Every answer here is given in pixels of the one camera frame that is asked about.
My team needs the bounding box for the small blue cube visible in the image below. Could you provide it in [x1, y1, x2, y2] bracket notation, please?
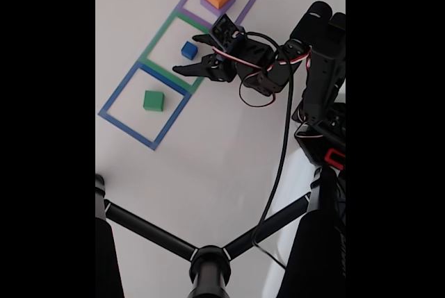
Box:
[181, 41, 199, 60]

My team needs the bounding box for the large purple cube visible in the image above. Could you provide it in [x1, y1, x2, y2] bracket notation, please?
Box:
[200, 0, 237, 19]

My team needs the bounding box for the green cube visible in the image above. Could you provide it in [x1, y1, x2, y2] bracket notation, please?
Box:
[143, 90, 165, 111]

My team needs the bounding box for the green tape square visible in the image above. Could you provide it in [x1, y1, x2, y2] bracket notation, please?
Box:
[138, 9, 218, 94]

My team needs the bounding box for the blue tape square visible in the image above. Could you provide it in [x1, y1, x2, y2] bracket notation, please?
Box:
[98, 60, 193, 151]

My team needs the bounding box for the red clamp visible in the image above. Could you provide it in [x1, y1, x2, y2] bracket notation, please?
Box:
[323, 148, 346, 170]

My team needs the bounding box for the black tripod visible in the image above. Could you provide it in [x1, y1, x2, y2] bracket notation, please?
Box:
[95, 165, 346, 298]

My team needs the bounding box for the striped servo cable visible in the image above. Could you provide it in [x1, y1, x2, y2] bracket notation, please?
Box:
[294, 117, 346, 141]
[211, 47, 314, 108]

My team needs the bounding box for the black camera cable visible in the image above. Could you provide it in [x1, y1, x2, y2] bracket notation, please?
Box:
[243, 31, 346, 270]

